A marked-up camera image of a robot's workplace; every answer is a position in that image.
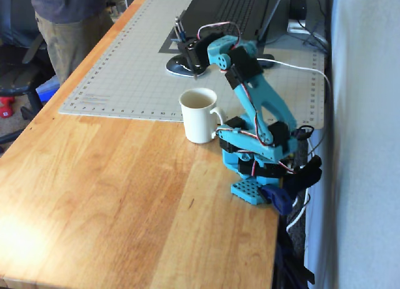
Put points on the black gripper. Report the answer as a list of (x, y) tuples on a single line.
[(191, 52)]

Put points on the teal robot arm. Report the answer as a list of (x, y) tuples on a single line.
[(265, 95)]

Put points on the cream ceramic mug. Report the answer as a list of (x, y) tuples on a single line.
[(198, 120)]

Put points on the dark grey laptop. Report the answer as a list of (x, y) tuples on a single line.
[(231, 10)]

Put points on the grey gridded cutting mat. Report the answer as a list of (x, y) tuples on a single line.
[(131, 70)]

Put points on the black and white monitor stand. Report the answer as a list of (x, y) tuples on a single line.
[(298, 7)]

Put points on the standing person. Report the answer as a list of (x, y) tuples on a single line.
[(68, 26)]

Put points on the blue and white box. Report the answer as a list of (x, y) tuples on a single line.
[(48, 89)]

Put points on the dark blue table clamp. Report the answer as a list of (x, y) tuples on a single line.
[(276, 198)]

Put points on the black office chair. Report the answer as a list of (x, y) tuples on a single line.
[(18, 79)]

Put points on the red dumbbell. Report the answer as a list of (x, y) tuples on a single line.
[(5, 106)]

